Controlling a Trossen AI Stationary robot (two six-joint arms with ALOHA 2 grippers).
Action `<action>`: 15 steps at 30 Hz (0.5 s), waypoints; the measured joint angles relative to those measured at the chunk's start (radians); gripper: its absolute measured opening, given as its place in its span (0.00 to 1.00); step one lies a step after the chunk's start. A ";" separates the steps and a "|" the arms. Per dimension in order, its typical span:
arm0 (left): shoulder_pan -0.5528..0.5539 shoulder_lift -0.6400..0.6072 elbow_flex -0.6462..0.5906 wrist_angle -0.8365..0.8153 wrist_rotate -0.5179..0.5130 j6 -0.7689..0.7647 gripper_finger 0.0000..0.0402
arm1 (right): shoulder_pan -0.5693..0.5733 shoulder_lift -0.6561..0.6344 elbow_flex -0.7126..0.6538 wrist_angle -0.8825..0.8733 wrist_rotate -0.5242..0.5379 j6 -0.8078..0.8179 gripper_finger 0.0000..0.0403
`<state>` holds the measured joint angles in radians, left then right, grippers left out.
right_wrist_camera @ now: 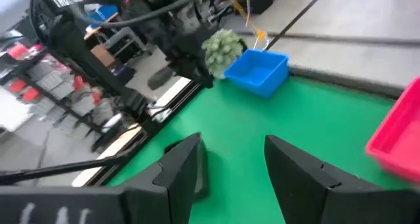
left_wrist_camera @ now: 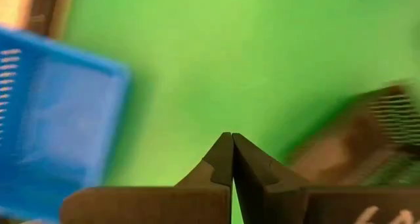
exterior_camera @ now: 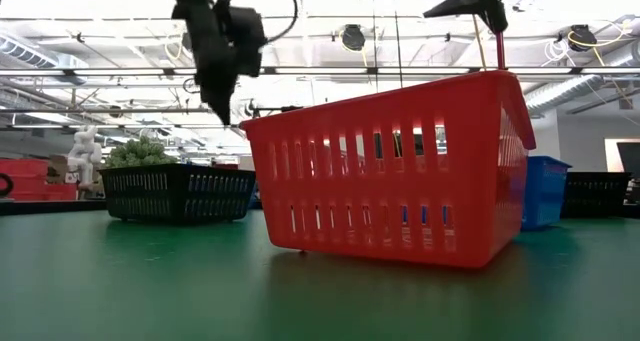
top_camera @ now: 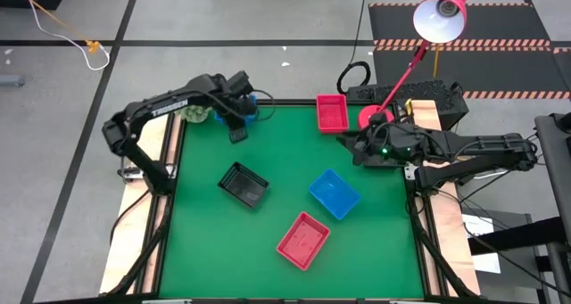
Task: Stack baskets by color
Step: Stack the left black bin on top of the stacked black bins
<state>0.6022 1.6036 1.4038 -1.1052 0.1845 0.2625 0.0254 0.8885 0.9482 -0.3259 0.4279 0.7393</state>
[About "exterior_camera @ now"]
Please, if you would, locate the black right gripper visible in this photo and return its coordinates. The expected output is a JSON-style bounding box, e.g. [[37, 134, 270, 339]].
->
[[413, 0, 514, 36]]

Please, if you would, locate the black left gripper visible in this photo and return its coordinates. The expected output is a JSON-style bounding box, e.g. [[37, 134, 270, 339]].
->
[[171, 0, 237, 127]]

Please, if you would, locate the black plastic basket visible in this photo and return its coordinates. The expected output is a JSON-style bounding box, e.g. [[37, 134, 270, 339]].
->
[[564, 170, 632, 177], [98, 163, 257, 226], [560, 173, 632, 219]]

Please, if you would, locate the red plastic basket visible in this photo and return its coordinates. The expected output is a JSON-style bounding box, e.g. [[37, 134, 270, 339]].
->
[[238, 69, 537, 270]]

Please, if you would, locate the red desk lamp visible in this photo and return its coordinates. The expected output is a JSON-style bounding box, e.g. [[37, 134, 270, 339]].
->
[[493, 29, 508, 72]]

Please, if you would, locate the green succulent in patterned pot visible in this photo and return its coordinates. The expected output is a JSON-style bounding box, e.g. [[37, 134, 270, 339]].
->
[[103, 135, 180, 169]]

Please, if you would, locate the long ceiling light strip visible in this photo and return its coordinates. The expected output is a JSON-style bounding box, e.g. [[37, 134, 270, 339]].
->
[[0, 66, 640, 77]]

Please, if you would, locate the white humanoid figure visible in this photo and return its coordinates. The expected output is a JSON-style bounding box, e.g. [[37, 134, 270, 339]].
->
[[66, 124, 105, 192]]

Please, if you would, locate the brown cardboard box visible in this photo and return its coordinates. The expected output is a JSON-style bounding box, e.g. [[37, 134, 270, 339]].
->
[[47, 153, 71, 185]]

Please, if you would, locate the low red storage crate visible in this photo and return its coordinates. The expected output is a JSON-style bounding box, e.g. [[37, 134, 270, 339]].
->
[[9, 182, 79, 202]]

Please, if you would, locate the tall red storage crate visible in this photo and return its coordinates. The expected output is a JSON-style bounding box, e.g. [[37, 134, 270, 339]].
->
[[0, 158, 50, 202]]

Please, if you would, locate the green table mat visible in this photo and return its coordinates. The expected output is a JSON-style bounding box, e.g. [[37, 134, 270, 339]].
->
[[0, 208, 640, 341]]

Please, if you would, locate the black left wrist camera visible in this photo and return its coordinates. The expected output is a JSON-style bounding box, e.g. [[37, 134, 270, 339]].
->
[[228, 5, 268, 78]]

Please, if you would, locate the thick black hanging cable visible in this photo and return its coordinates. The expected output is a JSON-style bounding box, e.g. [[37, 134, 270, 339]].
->
[[389, 0, 405, 90]]

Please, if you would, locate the yellow hanging cable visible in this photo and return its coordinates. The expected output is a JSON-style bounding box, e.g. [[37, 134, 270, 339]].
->
[[472, 15, 489, 72]]

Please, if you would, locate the black rig frame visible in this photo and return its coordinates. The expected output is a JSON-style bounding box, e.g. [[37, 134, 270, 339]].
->
[[249, 103, 305, 120]]

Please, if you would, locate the thin black hanging cable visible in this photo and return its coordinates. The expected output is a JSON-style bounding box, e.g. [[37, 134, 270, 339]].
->
[[370, 0, 380, 95]]

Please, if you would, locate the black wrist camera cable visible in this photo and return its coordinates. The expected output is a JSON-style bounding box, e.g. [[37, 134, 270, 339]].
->
[[263, 0, 300, 45]]

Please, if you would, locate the silver air duct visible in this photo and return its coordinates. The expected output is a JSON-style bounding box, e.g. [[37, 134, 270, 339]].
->
[[523, 40, 640, 120], [0, 28, 89, 85]]

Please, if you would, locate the dark wall screen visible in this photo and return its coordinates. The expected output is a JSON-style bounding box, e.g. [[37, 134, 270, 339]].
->
[[603, 137, 640, 178]]

